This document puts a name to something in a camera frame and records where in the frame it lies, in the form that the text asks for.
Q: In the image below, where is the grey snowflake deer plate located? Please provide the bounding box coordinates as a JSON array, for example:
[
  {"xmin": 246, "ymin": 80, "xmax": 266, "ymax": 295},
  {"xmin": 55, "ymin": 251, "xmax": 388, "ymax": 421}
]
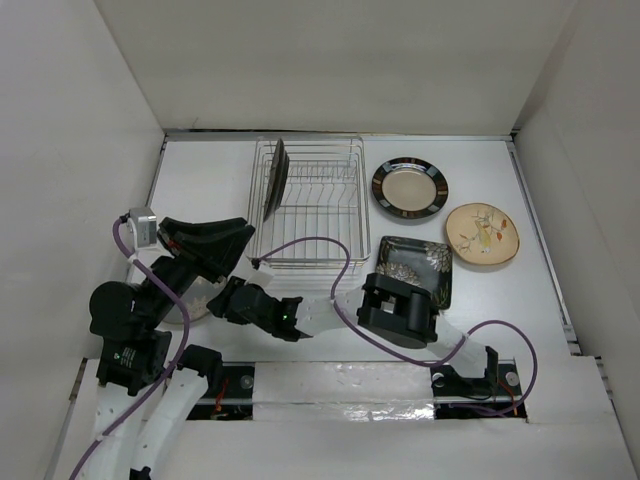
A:
[{"xmin": 162, "ymin": 277, "xmax": 226, "ymax": 325}]

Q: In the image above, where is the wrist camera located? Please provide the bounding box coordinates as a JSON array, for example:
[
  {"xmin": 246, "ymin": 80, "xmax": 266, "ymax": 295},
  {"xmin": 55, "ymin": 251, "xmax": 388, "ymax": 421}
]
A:
[
  {"xmin": 247, "ymin": 258, "xmax": 275, "ymax": 289},
  {"xmin": 125, "ymin": 207, "xmax": 158, "ymax": 251}
]

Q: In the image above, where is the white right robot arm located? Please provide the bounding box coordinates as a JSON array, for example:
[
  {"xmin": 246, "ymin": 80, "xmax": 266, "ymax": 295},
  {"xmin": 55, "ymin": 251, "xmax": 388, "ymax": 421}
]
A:
[{"xmin": 207, "ymin": 273, "xmax": 498, "ymax": 400}]

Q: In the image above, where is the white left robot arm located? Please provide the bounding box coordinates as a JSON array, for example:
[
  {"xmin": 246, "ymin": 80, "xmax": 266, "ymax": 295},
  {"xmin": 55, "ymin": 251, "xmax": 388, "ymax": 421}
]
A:
[{"xmin": 70, "ymin": 209, "xmax": 255, "ymax": 479}]

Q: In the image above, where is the black square floral plate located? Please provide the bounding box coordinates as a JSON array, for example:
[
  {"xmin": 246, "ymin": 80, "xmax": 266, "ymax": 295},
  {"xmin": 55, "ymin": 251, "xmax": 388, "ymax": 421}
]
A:
[{"xmin": 375, "ymin": 236, "xmax": 453, "ymax": 310}]

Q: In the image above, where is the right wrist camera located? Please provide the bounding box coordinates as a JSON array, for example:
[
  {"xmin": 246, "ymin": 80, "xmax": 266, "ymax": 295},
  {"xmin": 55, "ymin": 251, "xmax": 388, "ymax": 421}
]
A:
[{"xmin": 247, "ymin": 258, "xmax": 275, "ymax": 289}]

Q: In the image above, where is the silver rimmed round plate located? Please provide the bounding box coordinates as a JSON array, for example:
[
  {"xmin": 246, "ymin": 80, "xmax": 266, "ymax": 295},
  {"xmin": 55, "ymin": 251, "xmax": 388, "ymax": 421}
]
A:
[{"xmin": 263, "ymin": 138, "xmax": 290, "ymax": 222}]

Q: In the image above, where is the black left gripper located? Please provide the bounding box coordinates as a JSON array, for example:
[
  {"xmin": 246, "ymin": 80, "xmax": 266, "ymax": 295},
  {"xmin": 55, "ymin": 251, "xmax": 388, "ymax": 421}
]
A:
[{"xmin": 144, "ymin": 214, "xmax": 255, "ymax": 323}]

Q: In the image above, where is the foil covered rail bar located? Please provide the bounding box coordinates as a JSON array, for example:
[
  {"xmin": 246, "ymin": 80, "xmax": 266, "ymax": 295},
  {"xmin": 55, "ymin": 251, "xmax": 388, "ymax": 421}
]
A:
[{"xmin": 192, "ymin": 360, "xmax": 524, "ymax": 424}]

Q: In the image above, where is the cream bird pattern plate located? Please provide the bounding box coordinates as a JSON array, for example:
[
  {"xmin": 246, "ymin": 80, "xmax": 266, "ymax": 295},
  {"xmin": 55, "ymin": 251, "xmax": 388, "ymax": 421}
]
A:
[{"xmin": 445, "ymin": 203, "xmax": 521, "ymax": 266}]

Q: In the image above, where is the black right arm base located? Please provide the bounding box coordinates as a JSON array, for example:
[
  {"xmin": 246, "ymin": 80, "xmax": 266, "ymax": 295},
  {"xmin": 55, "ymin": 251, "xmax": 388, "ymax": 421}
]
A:
[{"xmin": 431, "ymin": 352, "xmax": 527, "ymax": 420}]

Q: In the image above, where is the wire dish rack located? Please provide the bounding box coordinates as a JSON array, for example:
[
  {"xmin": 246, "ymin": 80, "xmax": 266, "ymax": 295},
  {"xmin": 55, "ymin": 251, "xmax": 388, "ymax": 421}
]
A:
[{"xmin": 246, "ymin": 135, "xmax": 371, "ymax": 269}]

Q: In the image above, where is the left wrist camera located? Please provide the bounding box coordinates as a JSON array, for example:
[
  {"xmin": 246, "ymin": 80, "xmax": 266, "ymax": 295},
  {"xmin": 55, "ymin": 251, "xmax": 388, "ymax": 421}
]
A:
[{"xmin": 125, "ymin": 207, "xmax": 158, "ymax": 251}]

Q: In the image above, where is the black rimmed beige plate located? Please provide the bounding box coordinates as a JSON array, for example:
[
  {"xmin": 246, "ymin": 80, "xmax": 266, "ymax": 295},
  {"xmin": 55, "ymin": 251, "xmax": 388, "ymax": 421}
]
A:
[{"xmin": 371, "ymin": 157, "xmax": 449, "ymax": 220}]

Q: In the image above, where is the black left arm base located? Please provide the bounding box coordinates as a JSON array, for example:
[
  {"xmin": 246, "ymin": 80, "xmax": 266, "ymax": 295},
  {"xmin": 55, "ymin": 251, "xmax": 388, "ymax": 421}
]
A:
[{"xmin": 177, "ymin": 345, "xmax": 255, "ymax": 421}]

